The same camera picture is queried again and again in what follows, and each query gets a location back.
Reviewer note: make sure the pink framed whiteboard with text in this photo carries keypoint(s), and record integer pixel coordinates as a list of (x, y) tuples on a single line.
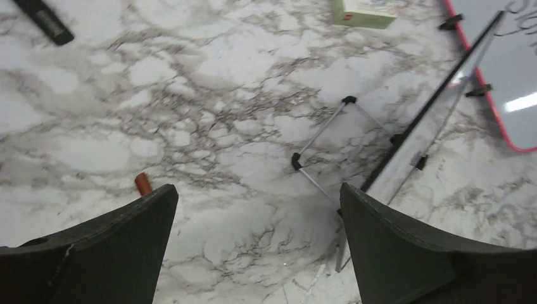
[(507, 71)]

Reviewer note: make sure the red marker cap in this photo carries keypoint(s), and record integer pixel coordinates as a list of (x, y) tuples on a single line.
[(142, 184)]

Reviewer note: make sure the black framed small whiteboard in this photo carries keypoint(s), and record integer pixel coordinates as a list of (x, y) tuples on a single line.
[(410, 149)]

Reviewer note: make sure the green white eraser box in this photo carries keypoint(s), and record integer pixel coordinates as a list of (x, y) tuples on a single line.
[(371, 14)]

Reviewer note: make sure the green black highlighter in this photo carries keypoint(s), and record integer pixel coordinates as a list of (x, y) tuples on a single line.
[(47, 20)]

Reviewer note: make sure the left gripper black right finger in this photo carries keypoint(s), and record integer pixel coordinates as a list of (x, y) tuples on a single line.
[(399, 259)]

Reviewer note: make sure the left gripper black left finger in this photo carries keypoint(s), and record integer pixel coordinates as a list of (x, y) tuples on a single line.
[(113, 258)]

